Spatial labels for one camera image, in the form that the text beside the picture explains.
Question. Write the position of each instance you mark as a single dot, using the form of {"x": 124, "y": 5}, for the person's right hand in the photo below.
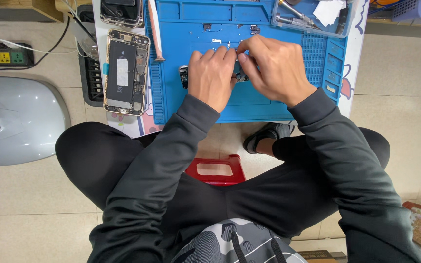
{"x": 280, "y": 73}

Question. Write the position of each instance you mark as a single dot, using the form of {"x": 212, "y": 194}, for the person's left hand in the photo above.
{"x": 208, "y": 80}

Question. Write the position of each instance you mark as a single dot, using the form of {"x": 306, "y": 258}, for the phone logic board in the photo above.
{"x": 184, "y": 76}

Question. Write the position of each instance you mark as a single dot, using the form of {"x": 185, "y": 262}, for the small silver metal plate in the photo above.
{"x": 216, "y": 40}

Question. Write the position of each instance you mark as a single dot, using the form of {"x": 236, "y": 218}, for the blue silicone repair mat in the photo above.
{"x": 254, "y": 106}

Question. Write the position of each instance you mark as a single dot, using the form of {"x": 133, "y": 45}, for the small metal clip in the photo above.
{"x": 330, "y": 88}

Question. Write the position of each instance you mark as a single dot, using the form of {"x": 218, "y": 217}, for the silver knurled screwdriver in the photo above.
{"x": 296, "y": 22}

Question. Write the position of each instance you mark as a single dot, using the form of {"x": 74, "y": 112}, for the black sandal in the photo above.
{"x": 265, "y": 133}

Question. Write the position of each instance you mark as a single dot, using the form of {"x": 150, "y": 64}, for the slim silver screwdriver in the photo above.
{"x": 293, "y": 10}

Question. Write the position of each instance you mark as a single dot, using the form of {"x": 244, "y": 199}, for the clear plastic tool tray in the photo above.
{"x": 345, "y": 29}

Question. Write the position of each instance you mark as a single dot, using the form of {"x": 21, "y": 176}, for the crumpled white tissue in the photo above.
{"x": 328, "y": 11}

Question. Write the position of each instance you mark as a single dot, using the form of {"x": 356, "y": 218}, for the opened gold phone with battery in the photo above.
{"x": 126, "y": 73}

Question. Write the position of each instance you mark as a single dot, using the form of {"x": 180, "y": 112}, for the red plastic stool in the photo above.
{"x": 216, "y": 178}

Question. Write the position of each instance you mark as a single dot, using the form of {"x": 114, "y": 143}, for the opened silver phone housing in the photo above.
{"x": 122, "y": 12}

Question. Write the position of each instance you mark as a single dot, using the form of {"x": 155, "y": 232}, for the black slotted tray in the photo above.
{"x": 91, "y": 80}

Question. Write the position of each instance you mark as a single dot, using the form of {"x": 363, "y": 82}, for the blue plastic basket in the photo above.
{"x": 418, "y": 11}

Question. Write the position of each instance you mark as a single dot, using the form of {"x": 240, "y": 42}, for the brown cardboard box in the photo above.
{"x": 316, "y": 256}

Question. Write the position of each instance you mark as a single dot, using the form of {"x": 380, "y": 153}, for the grey plastic shell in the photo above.
{"x": 16, "y": 120}

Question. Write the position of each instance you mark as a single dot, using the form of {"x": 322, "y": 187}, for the black power strip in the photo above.
{"x": 4, "y": 54}

